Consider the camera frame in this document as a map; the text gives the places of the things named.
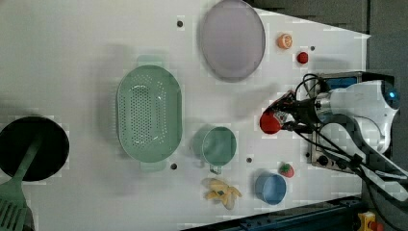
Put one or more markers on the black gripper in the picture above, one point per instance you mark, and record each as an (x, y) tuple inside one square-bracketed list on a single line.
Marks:
[(303, 112)]

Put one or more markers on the red felt ketchup bottle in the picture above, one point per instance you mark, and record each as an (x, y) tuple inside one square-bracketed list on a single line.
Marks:
[(271, 121)]

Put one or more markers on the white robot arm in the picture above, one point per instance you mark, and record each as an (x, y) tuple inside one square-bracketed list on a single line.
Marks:
[(393, 184)]

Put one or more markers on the red strawberry toy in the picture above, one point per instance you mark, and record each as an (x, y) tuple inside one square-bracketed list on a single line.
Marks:
[(286, 170), (302, 58)]

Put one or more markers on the orange slice toy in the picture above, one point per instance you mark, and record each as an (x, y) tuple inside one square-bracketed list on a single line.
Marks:
[(285, 41)]

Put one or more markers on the blue bowl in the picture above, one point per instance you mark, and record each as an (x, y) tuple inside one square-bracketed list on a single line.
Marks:
[(270, 187)]

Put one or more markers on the green mug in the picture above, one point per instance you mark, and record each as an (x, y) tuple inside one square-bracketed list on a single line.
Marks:
[(215, 145)]

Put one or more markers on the lilac round plate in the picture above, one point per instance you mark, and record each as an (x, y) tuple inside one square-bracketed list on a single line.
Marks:
[(232, 40)]

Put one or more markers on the peeled banana toy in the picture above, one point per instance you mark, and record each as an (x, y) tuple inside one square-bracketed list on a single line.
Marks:
[(220, 191)]

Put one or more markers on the yellow emergency stop box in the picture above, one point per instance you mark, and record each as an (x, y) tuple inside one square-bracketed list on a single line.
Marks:
[(369, 222)]

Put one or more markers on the green colander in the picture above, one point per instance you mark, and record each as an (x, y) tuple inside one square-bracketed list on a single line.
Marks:
[(149, 113)]

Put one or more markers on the black pan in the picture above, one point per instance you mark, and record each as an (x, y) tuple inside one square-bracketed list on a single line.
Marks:
[(40, 138)]

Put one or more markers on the green spatula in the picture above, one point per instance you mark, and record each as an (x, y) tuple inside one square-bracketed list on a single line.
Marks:
[(13, 203)]

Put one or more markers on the blue aluminium frame rail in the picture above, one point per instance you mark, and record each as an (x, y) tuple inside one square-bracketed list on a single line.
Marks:
[(333, 215)]

